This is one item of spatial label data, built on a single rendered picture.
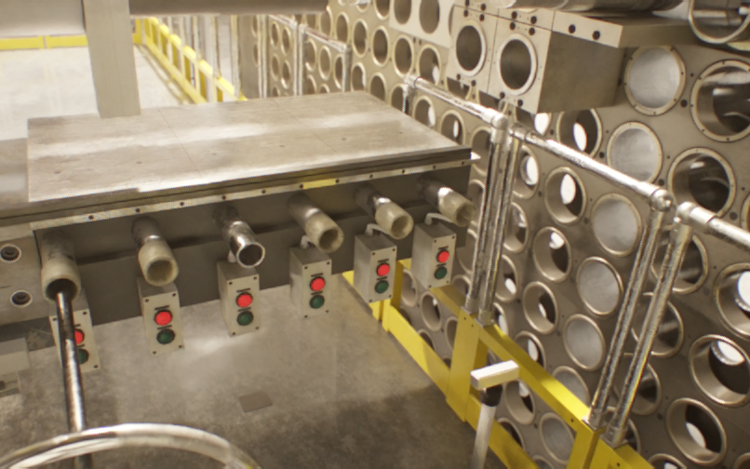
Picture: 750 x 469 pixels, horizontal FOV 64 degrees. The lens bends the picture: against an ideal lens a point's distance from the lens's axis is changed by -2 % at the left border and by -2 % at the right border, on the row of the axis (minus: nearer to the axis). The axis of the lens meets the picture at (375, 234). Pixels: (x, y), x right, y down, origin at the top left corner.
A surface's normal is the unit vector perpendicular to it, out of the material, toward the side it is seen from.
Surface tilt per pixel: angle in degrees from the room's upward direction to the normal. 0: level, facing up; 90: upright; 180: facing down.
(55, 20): 132
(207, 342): 0
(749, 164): 90
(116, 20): 90
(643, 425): 90
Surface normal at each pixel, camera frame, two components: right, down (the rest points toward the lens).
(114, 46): 0.46, 0.44
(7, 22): 0.30, 0.92
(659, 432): -0.89, 0.17
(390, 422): 0.06, -0.88
